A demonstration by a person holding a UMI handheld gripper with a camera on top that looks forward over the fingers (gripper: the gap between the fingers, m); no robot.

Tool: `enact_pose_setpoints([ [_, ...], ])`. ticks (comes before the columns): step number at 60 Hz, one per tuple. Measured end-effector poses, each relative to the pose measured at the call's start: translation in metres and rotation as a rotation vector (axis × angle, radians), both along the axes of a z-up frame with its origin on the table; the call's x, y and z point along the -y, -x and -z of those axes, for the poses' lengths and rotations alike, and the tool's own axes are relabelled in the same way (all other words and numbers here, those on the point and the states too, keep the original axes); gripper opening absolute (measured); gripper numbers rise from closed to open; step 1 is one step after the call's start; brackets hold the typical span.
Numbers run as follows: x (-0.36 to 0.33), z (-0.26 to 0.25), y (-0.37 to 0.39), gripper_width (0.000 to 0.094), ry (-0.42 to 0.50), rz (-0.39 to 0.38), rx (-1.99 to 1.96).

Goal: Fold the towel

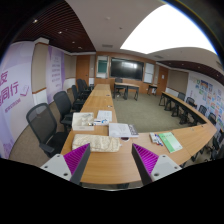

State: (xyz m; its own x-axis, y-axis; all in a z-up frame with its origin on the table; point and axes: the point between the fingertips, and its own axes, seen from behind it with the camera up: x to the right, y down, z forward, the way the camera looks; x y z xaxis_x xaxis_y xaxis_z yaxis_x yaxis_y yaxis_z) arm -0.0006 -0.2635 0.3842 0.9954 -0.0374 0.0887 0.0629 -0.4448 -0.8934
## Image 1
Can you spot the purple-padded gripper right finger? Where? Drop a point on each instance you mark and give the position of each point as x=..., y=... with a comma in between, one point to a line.
x=151, y=166

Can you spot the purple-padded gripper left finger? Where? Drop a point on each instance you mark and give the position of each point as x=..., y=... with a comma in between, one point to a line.
x=70, y=166

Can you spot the cream folded towel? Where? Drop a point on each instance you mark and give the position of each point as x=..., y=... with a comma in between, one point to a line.
x=98, y=143

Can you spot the pens beside green booklet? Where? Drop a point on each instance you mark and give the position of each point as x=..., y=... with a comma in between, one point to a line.
x=155, y=138

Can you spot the black mesh office chair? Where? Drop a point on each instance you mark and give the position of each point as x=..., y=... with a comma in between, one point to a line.
x=44, y=125

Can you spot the green booklet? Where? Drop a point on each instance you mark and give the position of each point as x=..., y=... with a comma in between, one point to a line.
x=170, y=141

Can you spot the long wooden conference table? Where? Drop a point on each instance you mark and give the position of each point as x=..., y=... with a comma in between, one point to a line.
x=111, y=160

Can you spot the white book stack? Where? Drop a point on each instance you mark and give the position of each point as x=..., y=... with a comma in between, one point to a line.
x=122, y=130

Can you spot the white open cardboard box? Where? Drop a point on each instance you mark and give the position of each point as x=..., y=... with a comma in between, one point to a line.
x=83, y=121

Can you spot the white paper sheets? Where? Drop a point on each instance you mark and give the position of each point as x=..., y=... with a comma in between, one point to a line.
x=104, y=115

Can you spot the right curved wooden table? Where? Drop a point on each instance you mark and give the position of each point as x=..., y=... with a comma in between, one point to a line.
x=185, y=108

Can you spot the small desk under screen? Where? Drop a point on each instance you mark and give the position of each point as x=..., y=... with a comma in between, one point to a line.
x=126, y=87

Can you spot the large black wall screen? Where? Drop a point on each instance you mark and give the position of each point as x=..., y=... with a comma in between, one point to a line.
x=128, y=69

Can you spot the purple wall banner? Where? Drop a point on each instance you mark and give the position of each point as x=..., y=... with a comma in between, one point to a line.
x=15, y=94

